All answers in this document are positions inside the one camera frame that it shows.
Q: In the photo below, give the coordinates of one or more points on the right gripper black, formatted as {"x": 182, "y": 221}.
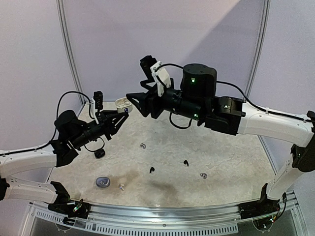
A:
{"x": 152, "y": 103}

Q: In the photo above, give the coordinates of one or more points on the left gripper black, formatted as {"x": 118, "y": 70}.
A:
{"x": 107, "y": 125}

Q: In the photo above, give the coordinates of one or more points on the white earbud charging case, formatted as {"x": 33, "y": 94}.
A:
{"x": 123, "y": 105}

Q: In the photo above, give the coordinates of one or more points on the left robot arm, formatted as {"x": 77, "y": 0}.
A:
{"x": 73, "y": 134}

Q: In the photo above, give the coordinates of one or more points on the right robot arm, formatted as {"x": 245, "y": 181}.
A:
{"x": 196, "y": 99}

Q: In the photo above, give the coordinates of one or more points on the black earbud charging case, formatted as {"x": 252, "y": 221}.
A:
{"x": 100, "y": 153}

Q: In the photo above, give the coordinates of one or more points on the blue grey charging case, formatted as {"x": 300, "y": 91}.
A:
{"x": 102, "y": 182}

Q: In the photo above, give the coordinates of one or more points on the silver earbud pair right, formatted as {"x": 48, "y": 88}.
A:
{"x": 203, "y": 175}

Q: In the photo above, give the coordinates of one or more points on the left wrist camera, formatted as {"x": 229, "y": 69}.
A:
{"x": 96, "y": 105}

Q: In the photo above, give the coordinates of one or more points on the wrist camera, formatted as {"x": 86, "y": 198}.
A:
{"x": 161, "y": 78}
{"x": 96, "y": 105}

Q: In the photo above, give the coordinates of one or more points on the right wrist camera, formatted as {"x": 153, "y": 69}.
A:
{"x": 161, "y": 78}

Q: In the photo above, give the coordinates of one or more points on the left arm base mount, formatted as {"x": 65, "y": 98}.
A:
{"x": 71, "y": 208}

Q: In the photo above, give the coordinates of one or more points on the left aluminium frame post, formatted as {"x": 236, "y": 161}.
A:
{"x": 67, "y": 45}

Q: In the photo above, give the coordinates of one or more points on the aluminium frame post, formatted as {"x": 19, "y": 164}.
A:
{"x": 259, "y": 45}
{"x": 67, "y": 45}

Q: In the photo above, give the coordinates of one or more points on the right aluminium frame post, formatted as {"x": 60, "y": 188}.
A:
{"x": 259, "y": 45}

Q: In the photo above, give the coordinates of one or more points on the aluminium front rail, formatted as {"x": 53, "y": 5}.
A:
{"x": 112, "y": 220}

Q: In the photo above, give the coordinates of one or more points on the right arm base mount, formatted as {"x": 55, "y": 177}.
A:
{"x": 258, "y": 208}

